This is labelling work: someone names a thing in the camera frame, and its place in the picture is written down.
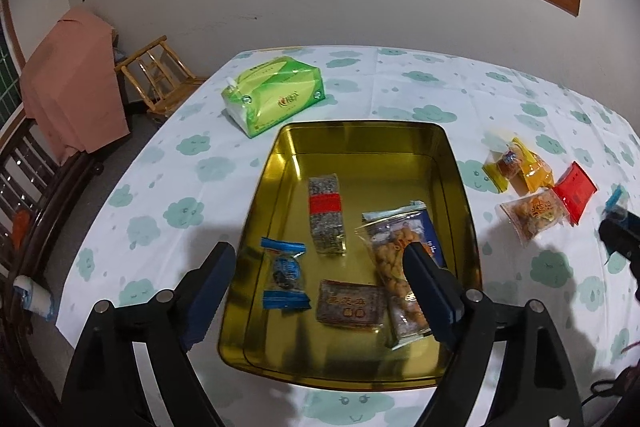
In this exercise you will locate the green tissue pack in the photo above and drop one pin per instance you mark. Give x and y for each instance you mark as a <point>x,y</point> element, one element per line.
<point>280,92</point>

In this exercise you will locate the orange bag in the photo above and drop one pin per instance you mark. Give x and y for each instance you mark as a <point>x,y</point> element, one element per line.
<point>19,227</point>

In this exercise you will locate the yellow picture snack packet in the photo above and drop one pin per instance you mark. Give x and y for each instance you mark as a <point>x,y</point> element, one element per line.
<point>505,164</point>

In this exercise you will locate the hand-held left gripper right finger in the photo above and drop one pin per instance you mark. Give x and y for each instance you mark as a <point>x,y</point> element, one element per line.
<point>430,292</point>

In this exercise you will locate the dark wooden bench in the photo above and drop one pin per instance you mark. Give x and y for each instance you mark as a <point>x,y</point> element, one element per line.
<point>30,357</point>

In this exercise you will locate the orange snack packet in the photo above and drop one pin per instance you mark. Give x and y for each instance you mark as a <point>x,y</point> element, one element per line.
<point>537,169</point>

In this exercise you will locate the gold tin box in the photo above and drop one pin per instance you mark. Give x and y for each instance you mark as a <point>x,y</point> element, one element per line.
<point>350,157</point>

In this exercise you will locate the clear fried cookie packet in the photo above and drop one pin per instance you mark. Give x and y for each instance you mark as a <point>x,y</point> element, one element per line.
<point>532,214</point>

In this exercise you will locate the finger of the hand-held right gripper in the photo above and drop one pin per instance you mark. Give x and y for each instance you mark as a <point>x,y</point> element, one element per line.
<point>622,237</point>

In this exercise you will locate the green grille window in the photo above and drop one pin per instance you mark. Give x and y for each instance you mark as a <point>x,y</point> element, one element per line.
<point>7,67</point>

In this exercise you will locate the pink cloth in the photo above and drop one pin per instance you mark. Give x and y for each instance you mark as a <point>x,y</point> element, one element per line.
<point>75,82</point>

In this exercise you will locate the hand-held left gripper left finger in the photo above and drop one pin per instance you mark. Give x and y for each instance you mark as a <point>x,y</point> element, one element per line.
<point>207,297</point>

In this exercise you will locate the light wooden chair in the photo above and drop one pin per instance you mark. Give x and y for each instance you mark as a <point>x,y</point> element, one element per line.
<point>160,82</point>

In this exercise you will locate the red snack packet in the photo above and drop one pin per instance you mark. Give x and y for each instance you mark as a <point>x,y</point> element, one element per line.
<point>575,192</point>

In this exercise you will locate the clear dough twist packet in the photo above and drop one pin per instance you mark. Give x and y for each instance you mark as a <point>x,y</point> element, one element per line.
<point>392,257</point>

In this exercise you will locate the white blue paper roll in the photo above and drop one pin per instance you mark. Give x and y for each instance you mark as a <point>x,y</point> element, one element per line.
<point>34,299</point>

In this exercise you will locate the blue candy packet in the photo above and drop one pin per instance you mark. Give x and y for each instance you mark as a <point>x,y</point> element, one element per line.
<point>285,274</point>
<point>616,202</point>

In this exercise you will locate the brown candy packet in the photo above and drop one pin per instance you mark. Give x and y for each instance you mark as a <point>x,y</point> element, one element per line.
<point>350,304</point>

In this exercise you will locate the dark blue biscuit packet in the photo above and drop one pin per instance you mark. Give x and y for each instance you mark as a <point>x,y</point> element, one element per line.
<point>432,237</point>

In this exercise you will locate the sesame bar packet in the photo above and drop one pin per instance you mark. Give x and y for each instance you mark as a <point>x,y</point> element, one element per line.
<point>326,212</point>

